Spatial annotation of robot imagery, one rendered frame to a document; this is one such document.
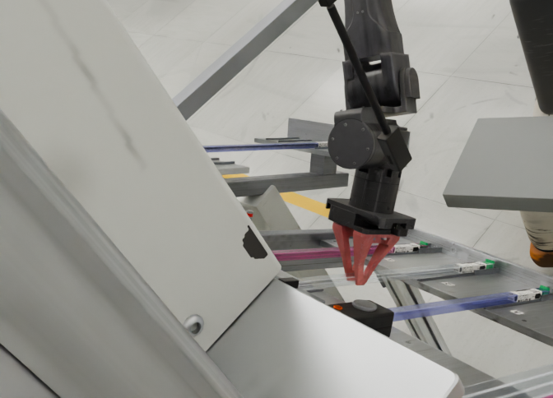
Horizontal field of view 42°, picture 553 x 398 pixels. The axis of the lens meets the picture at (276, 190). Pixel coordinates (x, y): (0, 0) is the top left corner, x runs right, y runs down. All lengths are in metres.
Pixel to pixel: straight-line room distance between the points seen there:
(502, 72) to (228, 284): 2.61
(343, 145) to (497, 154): 0.77
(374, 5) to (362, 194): 0.23
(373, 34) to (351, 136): 0.14
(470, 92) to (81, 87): 2.61
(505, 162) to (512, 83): 1.28
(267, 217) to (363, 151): 0.60
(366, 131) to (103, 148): 0.58
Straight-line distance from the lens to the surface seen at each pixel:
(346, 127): 0.81
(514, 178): 1.48
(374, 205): 0.88
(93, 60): 0.24
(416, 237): 1.25
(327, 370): 0.26
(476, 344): 2.00
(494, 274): 1.15
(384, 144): 0.72
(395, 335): 0.78
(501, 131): 1.60
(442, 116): 2.75
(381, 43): 0.88
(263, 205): 1.37
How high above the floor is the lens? 1.58
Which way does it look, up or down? 35 degrees down
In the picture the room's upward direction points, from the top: 31 degrees counter-clockwise
